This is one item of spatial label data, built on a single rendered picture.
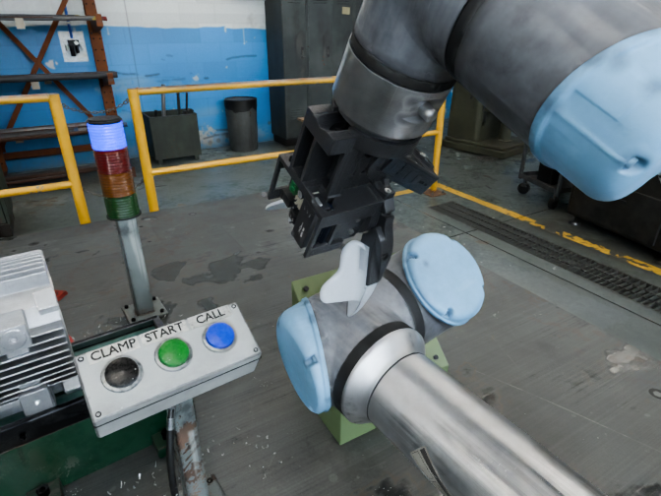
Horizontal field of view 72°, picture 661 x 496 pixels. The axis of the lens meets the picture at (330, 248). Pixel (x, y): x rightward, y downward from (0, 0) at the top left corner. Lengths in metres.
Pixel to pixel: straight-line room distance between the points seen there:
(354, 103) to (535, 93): 0.12
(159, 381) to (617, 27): 0.44
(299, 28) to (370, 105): 5.51
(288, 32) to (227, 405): 5.19
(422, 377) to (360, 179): 0.19
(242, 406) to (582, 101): 0.70
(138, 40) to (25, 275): 5.15
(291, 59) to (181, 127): 1.51
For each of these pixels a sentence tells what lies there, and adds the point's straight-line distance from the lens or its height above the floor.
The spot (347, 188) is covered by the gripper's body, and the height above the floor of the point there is 1.25.
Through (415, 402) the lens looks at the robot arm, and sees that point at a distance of 0.43.
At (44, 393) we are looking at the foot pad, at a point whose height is 0.98.
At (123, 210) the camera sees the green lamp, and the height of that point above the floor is 1.05.
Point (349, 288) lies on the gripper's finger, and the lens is 0.42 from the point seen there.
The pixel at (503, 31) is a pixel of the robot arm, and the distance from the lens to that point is 0.24.
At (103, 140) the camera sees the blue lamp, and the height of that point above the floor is 1.18.
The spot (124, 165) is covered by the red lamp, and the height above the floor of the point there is 1.13.
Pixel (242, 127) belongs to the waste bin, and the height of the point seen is 0.30.
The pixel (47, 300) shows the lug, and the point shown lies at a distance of 0.62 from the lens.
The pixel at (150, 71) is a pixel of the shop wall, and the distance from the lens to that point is 5.75.
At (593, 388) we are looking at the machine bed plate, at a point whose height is 0.80.
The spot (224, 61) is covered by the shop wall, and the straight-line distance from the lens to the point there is 5.95.
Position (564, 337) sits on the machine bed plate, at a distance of 1.05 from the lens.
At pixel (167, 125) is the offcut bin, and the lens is 5.33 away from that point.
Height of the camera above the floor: 1.37
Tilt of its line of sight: 26 degrees down
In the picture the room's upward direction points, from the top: straight up
